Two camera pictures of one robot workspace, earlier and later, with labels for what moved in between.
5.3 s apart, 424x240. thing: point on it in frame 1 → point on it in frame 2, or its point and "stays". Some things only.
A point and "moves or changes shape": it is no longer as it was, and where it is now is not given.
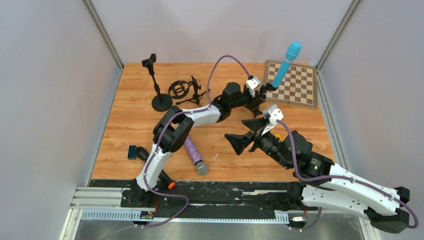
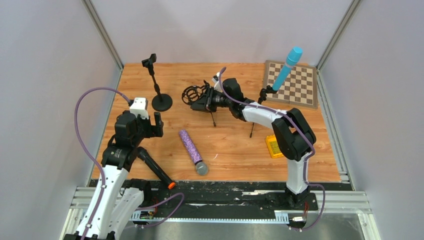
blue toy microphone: (290, 53) moves or changes shape
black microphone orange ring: (142, 153) stays
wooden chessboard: (298, 86) stays
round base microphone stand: (163, 102) stays
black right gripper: (257, 138) → (205, 100)
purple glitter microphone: (201, 167) stays
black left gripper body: (259, 98) → (151, 128)
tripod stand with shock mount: (179, 88) moves or changes shape
